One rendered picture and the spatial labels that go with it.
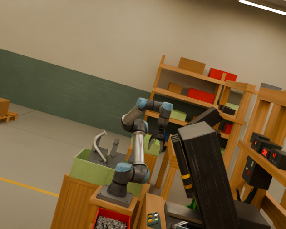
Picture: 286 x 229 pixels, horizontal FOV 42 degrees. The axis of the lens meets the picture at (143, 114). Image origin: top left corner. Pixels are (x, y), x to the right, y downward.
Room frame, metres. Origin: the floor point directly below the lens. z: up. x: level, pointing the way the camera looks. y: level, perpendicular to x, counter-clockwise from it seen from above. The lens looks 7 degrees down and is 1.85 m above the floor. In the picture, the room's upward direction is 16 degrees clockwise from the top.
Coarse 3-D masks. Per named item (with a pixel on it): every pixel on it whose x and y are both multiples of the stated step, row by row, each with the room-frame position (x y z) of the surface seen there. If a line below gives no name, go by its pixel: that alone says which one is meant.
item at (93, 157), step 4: (96, 144) 3.34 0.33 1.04; (92, 148) 3.32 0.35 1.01; (100, 148) 3.33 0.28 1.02; (92, 152) 3.30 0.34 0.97; (96, 152) 3.31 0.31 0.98; (104, 152) 3.32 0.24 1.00; (92, 156) 3.29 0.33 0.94; (96, 156) 3.29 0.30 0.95; (104, 156) 3.30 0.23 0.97; (88, 160) 3.27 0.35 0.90; (92, 160) 3.22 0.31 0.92; (96, 160) 3.28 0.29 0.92; (100, 164) 3.22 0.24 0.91; (104, 164) 3.22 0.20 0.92
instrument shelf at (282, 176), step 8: (240, 144) 2.51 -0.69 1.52; (248, 144) 2.49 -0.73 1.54; (248, 152) 2.30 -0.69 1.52; (256, 152) 2.24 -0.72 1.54; (256, 160) 2.12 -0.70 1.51; (264, 160) 2.02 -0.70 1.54; (264, 168) 1.98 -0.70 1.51; (272, 168) 1.87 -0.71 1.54; (272, 176) 1.84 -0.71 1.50; (280, 176) 1.76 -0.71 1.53
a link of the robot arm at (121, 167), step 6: (120, 168) 2.65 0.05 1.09; (126, 168) 2.65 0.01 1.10; (132, 168) 2.71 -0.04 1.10; (114, 174) 2.68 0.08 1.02; (120, 174) 2.65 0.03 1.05; (126, 174) 2.66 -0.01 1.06; (132, 174) 2.68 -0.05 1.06; (114, 180) 2.66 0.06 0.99; (120, 180) 2.65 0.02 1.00; (126, 180) 2.67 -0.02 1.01; (132, 180) 2.69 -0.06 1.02
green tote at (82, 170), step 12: (84, 156) 3.44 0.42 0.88; (108, 156) 3.43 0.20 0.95; (72, 168) 3.04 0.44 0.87; (84, 168) 3.03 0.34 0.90; (96, 168) 3.03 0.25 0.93; (108, 168) 3.02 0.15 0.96; (84, 180) 3.03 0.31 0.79; (96, 180) 3.03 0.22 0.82; (108, 180) 3.03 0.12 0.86; (132, 192) 3.02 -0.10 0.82
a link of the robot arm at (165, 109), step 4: (164, 104) 2.61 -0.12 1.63; (168, 104) 2.60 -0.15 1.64; (172, 104) 2.63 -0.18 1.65; (160, 108) 2.64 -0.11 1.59; (164, 108) 2.60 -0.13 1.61; (168, 108) 2.60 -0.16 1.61; (172, 108) 2.63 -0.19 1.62; (160, 112) 2.62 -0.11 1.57; (164, 112) 2.60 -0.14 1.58; (168, 112) 2.60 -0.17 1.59; (160, 116) 2.61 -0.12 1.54; (164, 116) 2.60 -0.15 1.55; (168, 116) 2.61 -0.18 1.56
